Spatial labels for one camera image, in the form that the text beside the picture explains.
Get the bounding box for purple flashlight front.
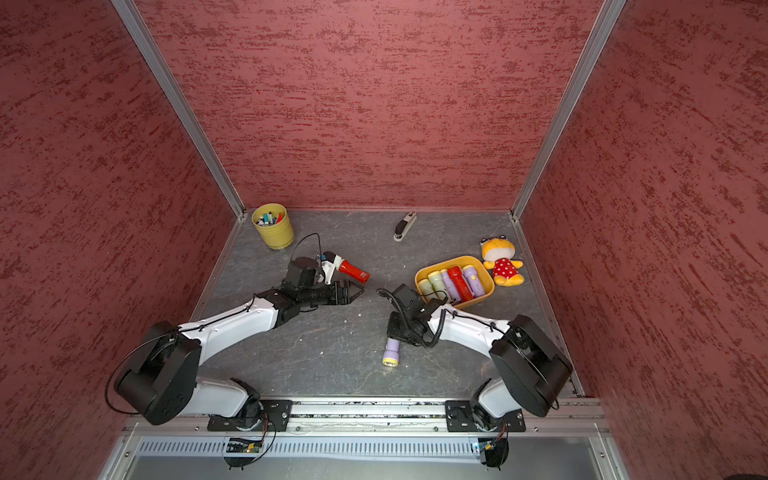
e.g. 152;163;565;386
382;338;400;368

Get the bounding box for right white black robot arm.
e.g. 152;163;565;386
377;284;573;431

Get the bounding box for green flashlight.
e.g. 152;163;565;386
418;278;439;300
427;270;451;301

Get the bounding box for yellow pen cup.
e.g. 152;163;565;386
251;203;294;250

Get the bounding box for purple flashlight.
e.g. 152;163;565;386
382;338;400;368
462;265;486;298
440;269;462;304

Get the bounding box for red flashlight white head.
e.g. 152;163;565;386
333;256;370;284

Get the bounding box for aluminium front rail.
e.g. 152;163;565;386
119;396;613;439

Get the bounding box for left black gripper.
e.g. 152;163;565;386
299;280;365;307

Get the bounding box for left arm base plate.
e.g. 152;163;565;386
207;399;294;434

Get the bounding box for yellow storage box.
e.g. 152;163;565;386
414;255;495;308

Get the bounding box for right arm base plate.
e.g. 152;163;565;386
444;400;526;434

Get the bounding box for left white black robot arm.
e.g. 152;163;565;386
111;253;370;431

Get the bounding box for red flashlight all red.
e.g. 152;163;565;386
448;266;474;302

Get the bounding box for orange plush toy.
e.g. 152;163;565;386
480;235;525;287

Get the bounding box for markers in cup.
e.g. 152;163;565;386
252;211;285;227

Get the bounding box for black beige stapler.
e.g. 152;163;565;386
393;211;417;242

